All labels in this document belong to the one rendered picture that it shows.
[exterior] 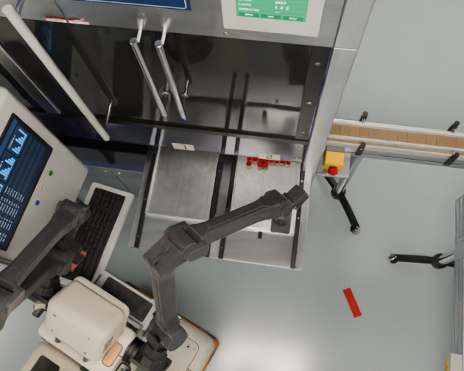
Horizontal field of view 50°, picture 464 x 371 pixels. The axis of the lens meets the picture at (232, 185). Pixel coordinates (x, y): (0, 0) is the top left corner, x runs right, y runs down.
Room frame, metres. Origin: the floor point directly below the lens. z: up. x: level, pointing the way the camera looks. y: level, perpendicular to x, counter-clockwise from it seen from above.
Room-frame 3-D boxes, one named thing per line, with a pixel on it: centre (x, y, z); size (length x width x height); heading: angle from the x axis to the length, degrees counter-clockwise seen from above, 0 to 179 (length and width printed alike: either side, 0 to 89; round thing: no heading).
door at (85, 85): (0.82, 0.34, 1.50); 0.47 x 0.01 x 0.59; 72
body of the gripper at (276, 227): (0.36, -0.15, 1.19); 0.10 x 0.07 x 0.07; 161
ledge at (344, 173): (0.63, -0.44, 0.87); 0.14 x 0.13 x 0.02; 162
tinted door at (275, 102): (0.69, -0.09, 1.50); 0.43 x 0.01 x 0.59; 72
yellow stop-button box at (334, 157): (0.60, -0.41, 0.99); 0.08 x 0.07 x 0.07; 162
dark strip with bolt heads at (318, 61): (0.62, -0.27, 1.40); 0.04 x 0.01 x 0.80; 72
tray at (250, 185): (0.56, -0.13, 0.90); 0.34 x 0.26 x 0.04; 163
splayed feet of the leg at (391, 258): (0.21, -1.03, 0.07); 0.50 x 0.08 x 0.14; 72
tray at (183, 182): (0.67, 0.19, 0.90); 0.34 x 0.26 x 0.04; 162
